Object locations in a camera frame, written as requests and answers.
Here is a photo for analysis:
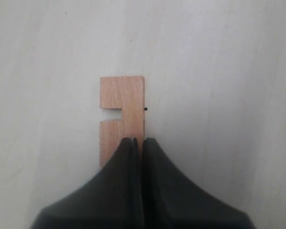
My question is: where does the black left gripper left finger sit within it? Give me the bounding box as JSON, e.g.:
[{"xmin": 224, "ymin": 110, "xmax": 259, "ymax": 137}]
[{"xmin": 31, "ymin": 138, "xmax": 143, "ymax": 229}]

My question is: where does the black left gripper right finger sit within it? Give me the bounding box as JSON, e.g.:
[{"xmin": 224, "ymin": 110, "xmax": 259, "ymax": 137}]
[{"xmin": 141, "ymin": 138, "xmax": 255, "ymax": 229}]

